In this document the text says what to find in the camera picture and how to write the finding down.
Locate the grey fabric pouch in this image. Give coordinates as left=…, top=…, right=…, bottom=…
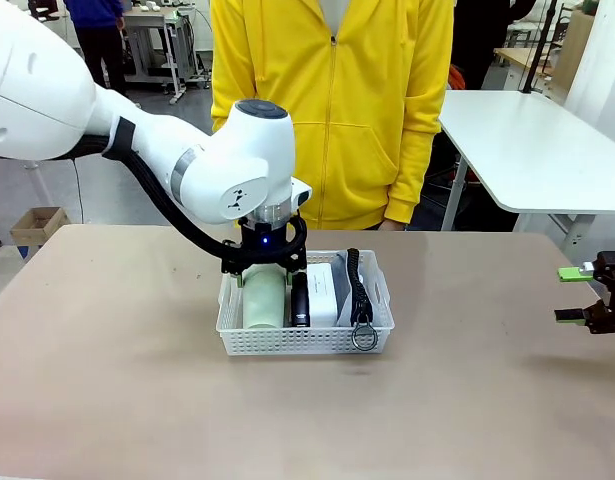
left=331, top=251, right=373, bottom=327

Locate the black coiled lanyard with ring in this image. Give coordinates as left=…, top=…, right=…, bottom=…
left=345, top=248, right=379, bottom=353

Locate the thin black hanging cable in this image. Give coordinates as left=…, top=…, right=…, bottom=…
left=71, top=158, right=86, bottom=224

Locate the grey metal workbench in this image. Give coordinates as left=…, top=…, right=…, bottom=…
left=122, top=3, right=211, bottom=105

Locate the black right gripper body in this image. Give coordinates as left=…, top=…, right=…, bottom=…
left=585, top=251, right=615, bottom=336

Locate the pale green plastic cup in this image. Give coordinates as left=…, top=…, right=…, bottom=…
left=242, top=264, right=289, bottom=331

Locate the person in black clothes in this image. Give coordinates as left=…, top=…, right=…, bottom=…
left=452, top=0, right=536, bottom=92

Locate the black stand pole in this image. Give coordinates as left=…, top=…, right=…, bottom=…
left=520, top=0, right=559, bottom=95

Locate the black stapler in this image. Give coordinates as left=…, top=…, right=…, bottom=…
left=289, top=271, right=311, bottom=329

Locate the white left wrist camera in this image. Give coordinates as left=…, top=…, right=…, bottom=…
left=289, top=178, right=314, bottom=208

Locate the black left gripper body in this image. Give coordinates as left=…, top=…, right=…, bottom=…
left=235, top=212, right=309, bottom=275

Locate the tall brown cardboard box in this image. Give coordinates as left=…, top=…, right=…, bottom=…
left=555, top=9, right=594, bottom=94

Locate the white digital clock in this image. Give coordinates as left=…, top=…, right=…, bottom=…
left=306, top=263, right=340, bottom=329

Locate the person in blue top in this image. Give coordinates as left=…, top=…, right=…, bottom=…
left=63, top=0, right=138, bottom=101

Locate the person in yellow hoodie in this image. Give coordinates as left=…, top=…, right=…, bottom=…
left=209, top=0, right=455, bottom=232

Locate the small open cardboard box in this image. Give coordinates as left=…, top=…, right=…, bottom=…
left=9, top=206, right=71, bottom=247

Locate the large white table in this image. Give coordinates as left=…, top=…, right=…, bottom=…
left=438, top=89, right=615, bottom=251

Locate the white perforated plastic basket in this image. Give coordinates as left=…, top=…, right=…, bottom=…
left=215, top=249, right=396, bottom=357

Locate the wooden top table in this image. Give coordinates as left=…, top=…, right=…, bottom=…
left=493, top=47, right=556, bottom=92

